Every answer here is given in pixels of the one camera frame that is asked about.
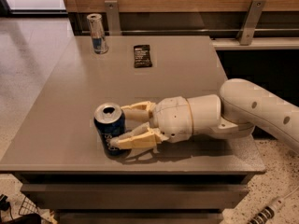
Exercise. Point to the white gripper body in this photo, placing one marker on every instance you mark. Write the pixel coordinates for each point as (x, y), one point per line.
(172, 117)

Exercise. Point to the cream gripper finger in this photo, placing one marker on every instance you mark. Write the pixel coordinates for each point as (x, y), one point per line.
(143, 136)
(141, 112)

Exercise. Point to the blue pepsi can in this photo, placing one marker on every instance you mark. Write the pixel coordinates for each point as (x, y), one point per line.
(109, 121)

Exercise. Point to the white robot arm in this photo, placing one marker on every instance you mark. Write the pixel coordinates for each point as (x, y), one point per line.
(238, 108)

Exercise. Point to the silver blue energy drink can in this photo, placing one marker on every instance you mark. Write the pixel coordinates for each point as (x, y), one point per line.
(97, 33)

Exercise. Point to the black snack bar wrapper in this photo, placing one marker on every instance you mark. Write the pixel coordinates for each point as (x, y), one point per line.
(142, 56)

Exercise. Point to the grey drawer cabinet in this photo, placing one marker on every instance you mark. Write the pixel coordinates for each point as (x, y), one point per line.
(59, 159)

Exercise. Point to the white power strip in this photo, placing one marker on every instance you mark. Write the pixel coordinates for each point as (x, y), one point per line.
(270, 210)

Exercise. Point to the left metal bracket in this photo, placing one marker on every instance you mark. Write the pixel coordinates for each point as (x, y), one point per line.
(113, 17)

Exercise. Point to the metal bracket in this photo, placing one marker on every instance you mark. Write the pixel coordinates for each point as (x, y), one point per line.
(246, 33)
(113, 17)

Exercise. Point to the right metal bracket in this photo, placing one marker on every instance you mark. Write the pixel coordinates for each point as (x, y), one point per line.
(246, 33)

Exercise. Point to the black wire basket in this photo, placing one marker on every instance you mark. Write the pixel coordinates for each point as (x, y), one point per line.
(28, 212)

